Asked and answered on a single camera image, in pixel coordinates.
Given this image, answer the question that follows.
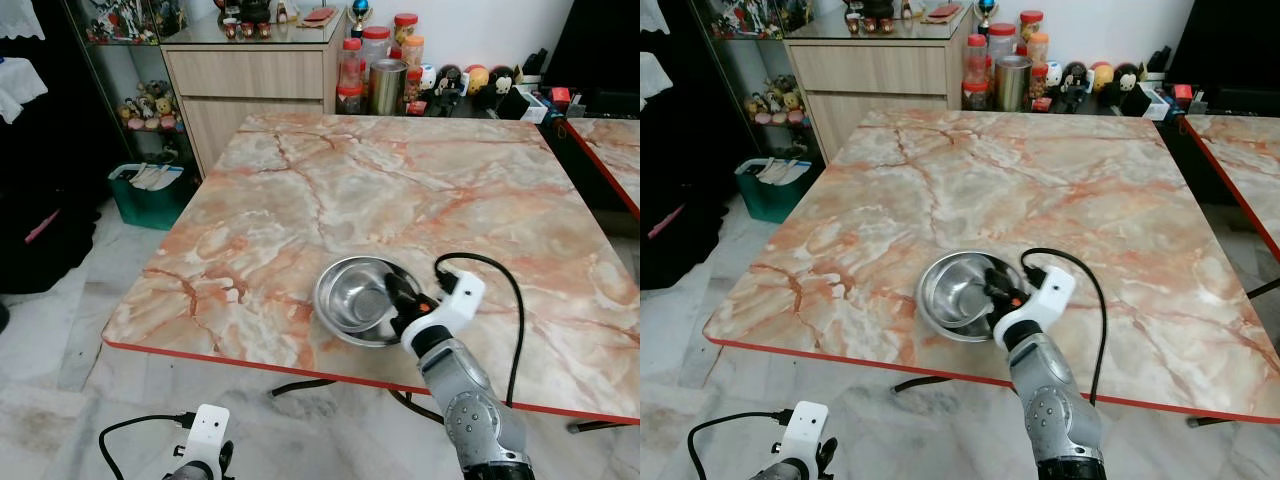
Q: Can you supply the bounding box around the shiny steel bowl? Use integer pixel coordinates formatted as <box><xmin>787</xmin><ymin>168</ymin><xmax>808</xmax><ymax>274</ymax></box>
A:
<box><xmin>313</xmin><ymin>256</ymin><xmax>421</xmax><ymax>348</ymax></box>
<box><xmin>916</xmin><ymin>250</ymin><xmax>1021</xmax><ymax>343</ymax></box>

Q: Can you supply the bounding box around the steel canister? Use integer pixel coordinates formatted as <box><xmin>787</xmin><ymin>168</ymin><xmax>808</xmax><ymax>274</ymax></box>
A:
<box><xmin>369</xmin><ymin>59</ymin><xmax>408</xmax><ymax>116</ymax></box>
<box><xmin>994</xmin><ymin>55</ymin><xmax>1033</xmax><ymax>112</ymax></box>

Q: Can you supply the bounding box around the slim red-lidded jar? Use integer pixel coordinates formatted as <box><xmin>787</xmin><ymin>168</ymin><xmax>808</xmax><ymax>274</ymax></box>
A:
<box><xmin>965</xmin><ymin>34</ymin><xmax>991</xmax><ymax>86</ymax></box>
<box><xmin>340</xmin><ymin>38</ymin><xmax>366</xmax><ymax>91</ymax></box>

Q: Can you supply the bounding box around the green plastic basket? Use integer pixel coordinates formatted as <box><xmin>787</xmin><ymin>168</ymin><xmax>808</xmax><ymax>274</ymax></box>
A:
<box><xmin>108</xmin><ymin>163</ymin><xmax>199</xmax><ymax>231</ymax></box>
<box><xmin>735</xmin><ymin>157</ymin><xmax>823</xmax><ymax>224</ymax></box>

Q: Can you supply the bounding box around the tall red-lidded snack jar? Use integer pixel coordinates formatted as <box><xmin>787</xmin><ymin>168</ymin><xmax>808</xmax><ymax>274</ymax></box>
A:
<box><xmin>1019</xmin><ymin>10</ymin><xmax>1049</xmax><ymax>66</ymax></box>
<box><xmin>393</xmin><ymin>13</ymin><xmax>426</xmax><ymax>71</ymax></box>

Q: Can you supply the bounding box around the light wooden cabinet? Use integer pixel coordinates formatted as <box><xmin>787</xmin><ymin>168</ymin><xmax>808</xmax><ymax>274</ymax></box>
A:
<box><xmin>783</xmin><ymin>5</ymin><xmax>973</xmax><ymax>161</ymax></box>
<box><xmin>160</xmin><ymin>8</ymin><xmax>348</xmax><ymax>176</ymax></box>

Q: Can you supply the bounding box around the black hanging garment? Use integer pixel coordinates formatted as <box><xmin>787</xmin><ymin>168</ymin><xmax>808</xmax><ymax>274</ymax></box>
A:
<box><xmin>640</xmin><ymin>0</ymin><xmax>741</xmax><ymax>291</ymax></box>
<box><xmin>0</xmin><ymin>0</ymin><xmax>101</xmax><ymax>296</ymax></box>

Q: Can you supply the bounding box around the black television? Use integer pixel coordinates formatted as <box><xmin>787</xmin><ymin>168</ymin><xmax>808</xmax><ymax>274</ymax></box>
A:
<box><xmin>545</xmin><ymin>0</ymin><xmax>641</xmax><ymax>93</ymax></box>
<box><xmin>1168</xmin><ymin>0</ymin><xmax>1280</xmax><ymax>89</ymax></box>

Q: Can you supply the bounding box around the glass display cabinet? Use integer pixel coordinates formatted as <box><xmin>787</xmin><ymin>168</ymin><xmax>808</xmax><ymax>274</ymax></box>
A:
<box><xmin>60</xmin><ymin>0</ymin><xmax>201</xmax><ymax>201</ymax></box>
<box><xmin>690</xmin><ymin>0</ymin><xmax>831</xmax><ymax>191</ymax></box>

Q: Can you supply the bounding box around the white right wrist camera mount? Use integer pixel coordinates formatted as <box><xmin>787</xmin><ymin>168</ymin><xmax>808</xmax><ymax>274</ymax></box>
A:
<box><xmin>400</xmin><ymin>272</ymin><xmax>487</xmax><ymax>346</ymax></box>
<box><xmin>995</xmin><ymin>266</ymin><xmax>1077</xmax><ymax>346</ymax></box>

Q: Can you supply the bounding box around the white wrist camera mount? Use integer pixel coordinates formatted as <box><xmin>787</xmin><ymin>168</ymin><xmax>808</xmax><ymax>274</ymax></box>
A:
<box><xmin>400</xmin><ymin>272</ymin><xmax>487</xmax><ymax>346</ymax></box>
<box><xmin>995</xmin><ymin>266</ymin><xmax>1077</xmax><ymax>346</ymax></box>
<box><xmin>187</xmin><ymin>404</ymin><xmax>231</xmax><ymax>471</ymax></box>
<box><xmin>777</xmin><ymin>401</ymin><xmax>830</xmax><ymax>469</ymax></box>

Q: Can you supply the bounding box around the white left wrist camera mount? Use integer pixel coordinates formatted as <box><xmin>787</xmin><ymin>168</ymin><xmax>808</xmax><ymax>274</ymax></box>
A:
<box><xmin>187</xmin><ymin>404</ymin><xmax>231</xmax><ymax>471</ymax></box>
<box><xmin>777</xmin><ymin>401</ymin><xmax>830</xmax><ymax>469</ymax></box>

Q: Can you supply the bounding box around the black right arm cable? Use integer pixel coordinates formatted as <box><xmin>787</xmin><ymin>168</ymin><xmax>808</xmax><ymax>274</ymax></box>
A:
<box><xmin>433</xmin><ymin>252</ymin><xmax>527</xmax><ymax>406</ymax></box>
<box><xmin>1020</xmin><ymin>248</ymin><xmax>1109</xmax><ymax>406</ymax></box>

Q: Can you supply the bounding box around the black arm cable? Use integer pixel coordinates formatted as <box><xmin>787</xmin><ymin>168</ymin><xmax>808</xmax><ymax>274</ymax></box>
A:
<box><xmin>1020</xmin><ymin>248</ymin><xmax>1109</xmax><ymax>406</ymax></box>
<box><xmin>433</xmin><ymin>252</ymin><xmax>527</xmax><ymax>406</ymax></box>
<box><xmin>687</xmin><ymin>409</ymin><xmax>796</xmax><ymax>480</ymax></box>
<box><xmin>98</xmin><ymin>411</ymin><xmax>198</xmax><ymax>480</ymax></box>

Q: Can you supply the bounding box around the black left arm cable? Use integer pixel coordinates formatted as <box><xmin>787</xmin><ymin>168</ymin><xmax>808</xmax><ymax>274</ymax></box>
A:
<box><xmin>687</xmin><ymin>409</ymin><xmax>796</xmax><ymax>480</ymax></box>
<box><xmin>98</xmin><ymin>411</ymin><xmax>198</xmax><ymax>480</ymax></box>

